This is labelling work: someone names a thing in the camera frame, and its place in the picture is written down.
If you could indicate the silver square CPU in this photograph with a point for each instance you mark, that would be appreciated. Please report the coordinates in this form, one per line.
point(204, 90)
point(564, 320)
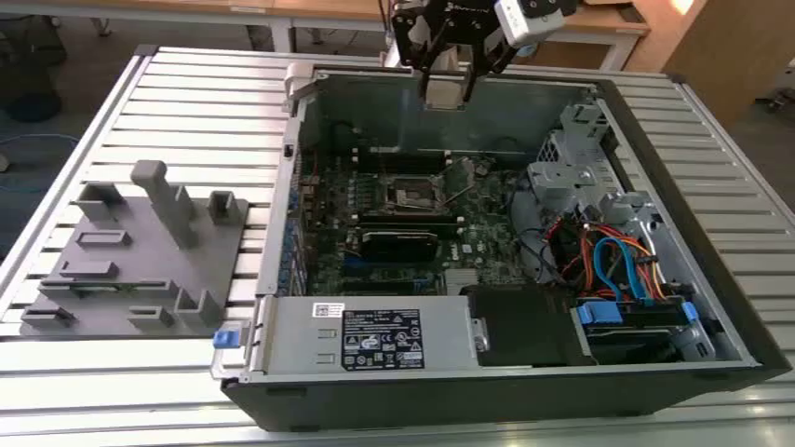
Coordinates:
point(446, 90)

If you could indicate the green RAM stick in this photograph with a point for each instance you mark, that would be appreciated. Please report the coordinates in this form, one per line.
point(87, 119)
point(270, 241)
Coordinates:
point(103, 286)

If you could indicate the black plastic shroud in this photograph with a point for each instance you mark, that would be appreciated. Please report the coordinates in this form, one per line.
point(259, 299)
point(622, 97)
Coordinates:
point(528, 326)

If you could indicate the blue disk carrier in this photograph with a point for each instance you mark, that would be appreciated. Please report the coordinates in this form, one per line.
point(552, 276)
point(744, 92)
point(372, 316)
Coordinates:
point(599, 313)

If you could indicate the wooden desk white frame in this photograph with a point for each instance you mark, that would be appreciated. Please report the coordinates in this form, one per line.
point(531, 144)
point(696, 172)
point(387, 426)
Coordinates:
point(155, 5)
point(608, 25)

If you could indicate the black hard disk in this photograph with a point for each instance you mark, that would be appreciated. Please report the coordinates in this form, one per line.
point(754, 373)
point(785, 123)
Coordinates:
point(627, 347)

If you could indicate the silver finned heatsink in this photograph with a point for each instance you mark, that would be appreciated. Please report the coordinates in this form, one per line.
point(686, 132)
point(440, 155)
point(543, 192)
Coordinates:
point(463, 277)

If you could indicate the wooden cabinet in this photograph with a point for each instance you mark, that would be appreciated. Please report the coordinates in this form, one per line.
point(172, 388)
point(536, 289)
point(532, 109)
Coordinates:
point(732, 46)

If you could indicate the black PC case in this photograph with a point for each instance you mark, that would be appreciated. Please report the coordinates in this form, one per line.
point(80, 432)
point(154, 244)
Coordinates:
point(435, 405)

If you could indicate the black expansion slot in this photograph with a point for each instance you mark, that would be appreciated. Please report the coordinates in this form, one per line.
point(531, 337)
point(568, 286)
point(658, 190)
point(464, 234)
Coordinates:
point(372, 271)
point(372, 286)

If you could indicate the black rating label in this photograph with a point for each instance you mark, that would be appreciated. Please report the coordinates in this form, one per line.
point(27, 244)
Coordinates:
point(382, 340)

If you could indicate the CPU socket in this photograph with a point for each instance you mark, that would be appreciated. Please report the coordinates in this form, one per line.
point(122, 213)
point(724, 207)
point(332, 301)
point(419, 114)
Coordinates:
point(412, 188)

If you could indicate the black bin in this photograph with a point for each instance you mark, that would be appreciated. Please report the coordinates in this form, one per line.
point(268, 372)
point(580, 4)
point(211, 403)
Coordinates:
point(31, 93)

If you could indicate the blue plastic latch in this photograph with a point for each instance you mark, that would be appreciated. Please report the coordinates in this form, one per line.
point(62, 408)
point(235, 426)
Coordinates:
point(224, 340)

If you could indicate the graphics card with fan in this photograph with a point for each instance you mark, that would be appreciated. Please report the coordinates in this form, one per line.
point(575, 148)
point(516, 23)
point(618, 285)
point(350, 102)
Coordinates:
point(398, 247)

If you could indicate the grey parts rack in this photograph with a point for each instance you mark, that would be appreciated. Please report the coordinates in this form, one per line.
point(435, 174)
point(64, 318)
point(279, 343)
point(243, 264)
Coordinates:
point(143, 279)

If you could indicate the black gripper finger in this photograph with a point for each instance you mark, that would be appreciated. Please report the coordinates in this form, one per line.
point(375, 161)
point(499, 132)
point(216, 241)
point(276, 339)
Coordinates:
point(403, 42)
point(474, 70)

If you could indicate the black RAM slot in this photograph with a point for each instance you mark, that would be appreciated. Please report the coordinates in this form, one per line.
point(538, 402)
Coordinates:
point(372, 225)
point(372, 166)
point(372, 219)
point(372, 215)
point(372, 161)
point(372, 152)
point(372, 156)

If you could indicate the silver metal drive cage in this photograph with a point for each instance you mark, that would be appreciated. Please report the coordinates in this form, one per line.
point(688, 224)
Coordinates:
point(559, 174)

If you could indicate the white barcode sticker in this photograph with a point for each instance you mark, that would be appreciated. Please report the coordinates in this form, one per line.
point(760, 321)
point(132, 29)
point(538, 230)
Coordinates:
point(328, 309)

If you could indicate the green motherboard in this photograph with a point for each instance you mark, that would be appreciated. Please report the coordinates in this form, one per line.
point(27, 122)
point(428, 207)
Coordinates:
point(491, 223)

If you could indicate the silver power supply unit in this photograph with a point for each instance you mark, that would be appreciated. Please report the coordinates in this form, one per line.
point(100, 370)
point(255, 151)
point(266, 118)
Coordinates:
point(292, 335)

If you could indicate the grey case latch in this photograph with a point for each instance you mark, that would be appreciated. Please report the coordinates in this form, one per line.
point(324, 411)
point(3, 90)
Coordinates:
point(296, 77)

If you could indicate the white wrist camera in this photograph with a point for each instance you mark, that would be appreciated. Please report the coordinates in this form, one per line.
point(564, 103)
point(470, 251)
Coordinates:
point(528, 28)

